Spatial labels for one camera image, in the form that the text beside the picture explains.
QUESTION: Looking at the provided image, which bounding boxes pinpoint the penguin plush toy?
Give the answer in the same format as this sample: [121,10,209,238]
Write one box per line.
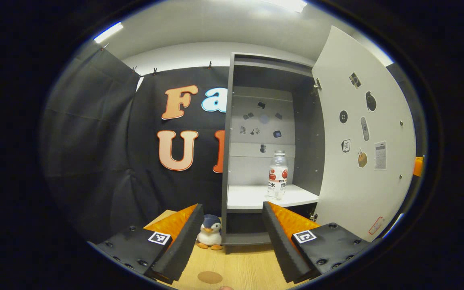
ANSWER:
[197,214,223,251]

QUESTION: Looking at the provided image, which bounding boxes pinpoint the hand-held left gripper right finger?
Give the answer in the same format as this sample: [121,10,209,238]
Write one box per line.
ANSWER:
[262,201,371,284]

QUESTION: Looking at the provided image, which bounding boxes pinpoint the white cabinet door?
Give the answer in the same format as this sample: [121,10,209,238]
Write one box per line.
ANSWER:
[312,25,417,242]

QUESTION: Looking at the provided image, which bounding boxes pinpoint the clear bottle with cherry label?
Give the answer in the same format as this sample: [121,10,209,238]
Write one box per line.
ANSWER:
[267,150,288,201]

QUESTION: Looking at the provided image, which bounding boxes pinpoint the ceiling light panel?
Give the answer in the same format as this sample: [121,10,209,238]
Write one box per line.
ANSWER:
[94,22,124,44]
[264,0,308,12]

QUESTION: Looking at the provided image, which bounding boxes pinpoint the black backdrop cloth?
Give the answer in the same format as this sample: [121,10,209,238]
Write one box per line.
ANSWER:
[41,40,428,242]

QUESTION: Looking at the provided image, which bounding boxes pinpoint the grey cabinet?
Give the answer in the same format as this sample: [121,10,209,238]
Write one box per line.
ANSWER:
[221,52,325,246]

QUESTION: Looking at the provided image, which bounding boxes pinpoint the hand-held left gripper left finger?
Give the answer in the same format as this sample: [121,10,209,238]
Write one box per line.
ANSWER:
[88,203,204,284]

